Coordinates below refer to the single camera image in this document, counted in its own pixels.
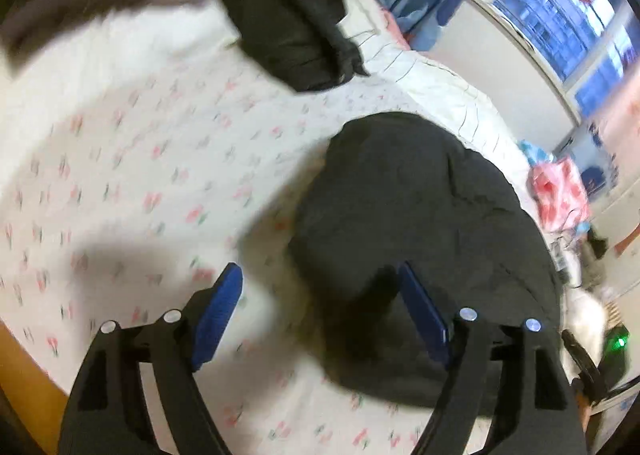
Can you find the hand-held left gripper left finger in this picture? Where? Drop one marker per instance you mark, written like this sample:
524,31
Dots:
217,315

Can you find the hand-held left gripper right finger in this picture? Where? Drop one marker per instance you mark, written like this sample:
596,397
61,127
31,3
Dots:
425,315

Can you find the black matte puffer jacket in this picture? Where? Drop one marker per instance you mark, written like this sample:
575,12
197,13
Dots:
415,195

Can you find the white cloth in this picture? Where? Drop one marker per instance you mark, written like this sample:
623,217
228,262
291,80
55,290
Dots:
587,320

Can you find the small black item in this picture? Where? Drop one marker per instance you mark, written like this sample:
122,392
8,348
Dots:
597,244

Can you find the pink checked plastic bag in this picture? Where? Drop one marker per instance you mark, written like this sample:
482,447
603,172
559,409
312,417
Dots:
560,195

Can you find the cherry print bed sheet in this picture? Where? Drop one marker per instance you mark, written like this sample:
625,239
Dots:
125,160

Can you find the light blue patterned cloth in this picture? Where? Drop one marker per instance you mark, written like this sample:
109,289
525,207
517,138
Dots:
535,151

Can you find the pink and blue cartoon curtain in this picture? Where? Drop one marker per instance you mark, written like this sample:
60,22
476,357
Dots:
615,135

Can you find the white striped duvet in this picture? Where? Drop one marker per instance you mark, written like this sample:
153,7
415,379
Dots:
450,90

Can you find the black jacket with shiny lining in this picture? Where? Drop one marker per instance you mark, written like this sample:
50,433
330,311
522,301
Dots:
290,15

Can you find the window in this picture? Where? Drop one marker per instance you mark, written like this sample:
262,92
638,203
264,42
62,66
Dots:
555,20

